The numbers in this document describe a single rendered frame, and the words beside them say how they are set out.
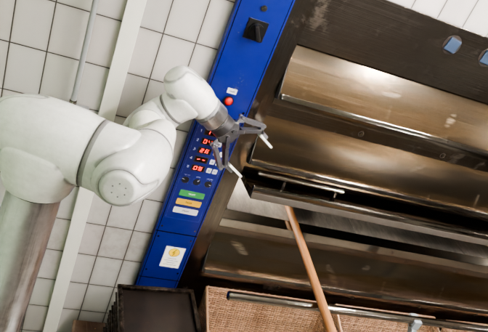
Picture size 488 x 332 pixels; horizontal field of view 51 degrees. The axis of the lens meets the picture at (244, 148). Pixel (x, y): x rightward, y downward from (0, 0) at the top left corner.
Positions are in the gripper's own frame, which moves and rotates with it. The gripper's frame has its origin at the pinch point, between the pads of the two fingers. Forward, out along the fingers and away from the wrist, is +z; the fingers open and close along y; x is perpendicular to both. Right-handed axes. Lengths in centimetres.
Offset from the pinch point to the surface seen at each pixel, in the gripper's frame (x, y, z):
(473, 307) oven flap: 16, -28, 144
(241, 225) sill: -13.0, 20.3, 30.0
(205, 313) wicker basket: -8, 55, 46
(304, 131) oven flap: -6.2, -19.7, 12.3
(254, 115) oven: -8.4, -10.3, -6.2
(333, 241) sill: -3, -1, 63
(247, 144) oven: -9.7, -2.3, 1.7
